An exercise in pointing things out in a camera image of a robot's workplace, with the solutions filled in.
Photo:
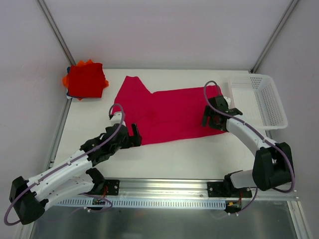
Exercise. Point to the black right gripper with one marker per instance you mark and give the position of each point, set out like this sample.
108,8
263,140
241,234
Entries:
208,115

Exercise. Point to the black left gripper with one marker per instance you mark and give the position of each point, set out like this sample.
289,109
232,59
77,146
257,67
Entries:
134,139

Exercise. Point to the magenta t shirt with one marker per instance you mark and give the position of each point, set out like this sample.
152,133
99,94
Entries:
165,116

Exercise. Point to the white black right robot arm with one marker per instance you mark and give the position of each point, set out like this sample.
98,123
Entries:
273,165

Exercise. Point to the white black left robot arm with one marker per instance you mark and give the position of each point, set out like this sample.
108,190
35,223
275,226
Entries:
77,175

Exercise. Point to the white perforated plastic basket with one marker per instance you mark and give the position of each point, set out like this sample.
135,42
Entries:
256,96

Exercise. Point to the red folded t shirt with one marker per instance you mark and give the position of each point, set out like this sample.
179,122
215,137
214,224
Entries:
86,81

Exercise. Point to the orange folded t shirt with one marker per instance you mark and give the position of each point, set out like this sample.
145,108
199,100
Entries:
65,81

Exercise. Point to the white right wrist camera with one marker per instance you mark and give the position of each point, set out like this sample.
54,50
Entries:
228,100

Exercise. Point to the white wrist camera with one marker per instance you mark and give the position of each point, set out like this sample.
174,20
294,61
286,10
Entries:
116,118
228,100

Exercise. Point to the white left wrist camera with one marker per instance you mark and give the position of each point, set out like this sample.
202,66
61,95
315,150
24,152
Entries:
116,118

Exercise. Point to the aluminium front rail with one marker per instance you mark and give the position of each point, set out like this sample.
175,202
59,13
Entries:
188,189

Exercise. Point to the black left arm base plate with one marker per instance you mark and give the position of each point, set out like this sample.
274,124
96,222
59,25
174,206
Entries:
109,187

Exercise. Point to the white slotted cable duct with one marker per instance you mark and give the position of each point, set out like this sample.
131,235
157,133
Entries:
145,203

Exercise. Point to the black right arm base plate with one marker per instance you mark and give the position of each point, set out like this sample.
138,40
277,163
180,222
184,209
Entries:
225,189

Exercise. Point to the aluminium corner post right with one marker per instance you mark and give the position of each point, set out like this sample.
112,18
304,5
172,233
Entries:
275,34

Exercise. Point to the aluminium corner post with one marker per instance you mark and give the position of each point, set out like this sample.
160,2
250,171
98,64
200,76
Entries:
275,34
55,29

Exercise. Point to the aluminium corner post left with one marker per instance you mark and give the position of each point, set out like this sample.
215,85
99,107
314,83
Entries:
55,29

